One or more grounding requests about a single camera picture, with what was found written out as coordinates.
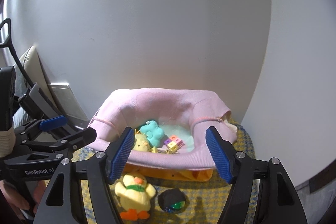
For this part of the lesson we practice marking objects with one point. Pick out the black stroller frame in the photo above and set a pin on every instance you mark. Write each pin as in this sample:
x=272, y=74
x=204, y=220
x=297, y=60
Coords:
x=34, y=101

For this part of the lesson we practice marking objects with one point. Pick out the teal plush flower toy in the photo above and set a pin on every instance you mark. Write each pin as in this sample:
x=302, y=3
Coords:
x=153, y=133

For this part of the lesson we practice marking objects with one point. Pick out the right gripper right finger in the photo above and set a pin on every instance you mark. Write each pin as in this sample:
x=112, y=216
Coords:
x=238, y=170

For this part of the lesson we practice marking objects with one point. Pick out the pink knitted cloth liner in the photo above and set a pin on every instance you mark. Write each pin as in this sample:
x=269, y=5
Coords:
x=197, y=110

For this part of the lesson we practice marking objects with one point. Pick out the black ball toy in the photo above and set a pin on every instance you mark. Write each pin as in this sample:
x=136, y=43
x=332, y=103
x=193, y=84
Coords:
x=172, y=200

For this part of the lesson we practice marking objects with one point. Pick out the person's left hand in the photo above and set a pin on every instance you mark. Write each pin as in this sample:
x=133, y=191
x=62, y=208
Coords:
x=17, y=202

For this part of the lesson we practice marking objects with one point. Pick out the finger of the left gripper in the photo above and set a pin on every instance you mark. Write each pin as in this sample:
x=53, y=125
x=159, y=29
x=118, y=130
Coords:
x=53, y=126
x=72, y=142

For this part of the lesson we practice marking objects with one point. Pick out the orange plastic basket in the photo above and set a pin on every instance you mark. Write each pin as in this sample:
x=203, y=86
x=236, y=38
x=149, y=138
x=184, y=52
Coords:
x=171, y=174

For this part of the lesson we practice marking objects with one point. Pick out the white wall vent panel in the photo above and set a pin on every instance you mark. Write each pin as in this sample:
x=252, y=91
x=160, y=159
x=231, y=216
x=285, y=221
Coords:
x=68, y=104

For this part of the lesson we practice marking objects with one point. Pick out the yellow blue woven mat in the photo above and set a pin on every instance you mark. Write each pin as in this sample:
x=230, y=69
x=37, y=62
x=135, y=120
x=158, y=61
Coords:
x=204, y=200

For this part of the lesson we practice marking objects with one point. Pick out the beige cushion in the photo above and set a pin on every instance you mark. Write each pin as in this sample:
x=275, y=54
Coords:
x=32, y=65

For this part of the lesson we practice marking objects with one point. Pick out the small yellow chick plush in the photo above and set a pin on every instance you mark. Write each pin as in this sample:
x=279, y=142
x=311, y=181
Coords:
x=141, y=143

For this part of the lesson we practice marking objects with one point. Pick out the colourful cube toy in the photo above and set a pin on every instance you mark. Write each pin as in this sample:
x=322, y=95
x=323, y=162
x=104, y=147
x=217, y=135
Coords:
x=173, y=143

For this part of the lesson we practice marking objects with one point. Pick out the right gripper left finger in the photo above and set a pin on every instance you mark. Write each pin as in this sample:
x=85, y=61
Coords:
x=104, y=168

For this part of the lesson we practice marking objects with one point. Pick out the yellow plush duck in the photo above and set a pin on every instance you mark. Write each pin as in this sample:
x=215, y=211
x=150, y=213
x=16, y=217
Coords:
x=135, y=195

